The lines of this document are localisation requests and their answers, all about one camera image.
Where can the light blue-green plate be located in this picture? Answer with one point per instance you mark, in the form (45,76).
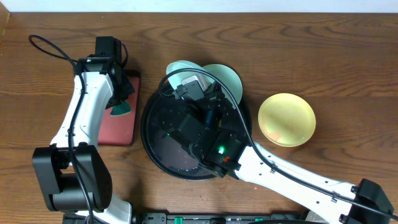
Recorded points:
(176,80)

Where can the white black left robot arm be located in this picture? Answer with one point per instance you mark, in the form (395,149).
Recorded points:
(71,173)

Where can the round black tray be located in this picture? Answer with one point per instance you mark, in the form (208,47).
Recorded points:
(165,152)

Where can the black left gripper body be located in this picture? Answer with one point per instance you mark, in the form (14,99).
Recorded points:
(125,92)

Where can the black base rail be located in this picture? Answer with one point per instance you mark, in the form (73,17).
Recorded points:
(163,218)

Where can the green yellow sponge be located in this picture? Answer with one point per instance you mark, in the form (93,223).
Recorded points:
(121,110)

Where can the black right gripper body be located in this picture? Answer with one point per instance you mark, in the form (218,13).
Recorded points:
(212,99)

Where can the yellow plate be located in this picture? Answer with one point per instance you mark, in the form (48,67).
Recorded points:
(287,120)

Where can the black rectangular water tray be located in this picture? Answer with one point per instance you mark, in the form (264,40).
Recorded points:
(119,130)

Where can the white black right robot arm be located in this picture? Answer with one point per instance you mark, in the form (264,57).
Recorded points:
(335,201)

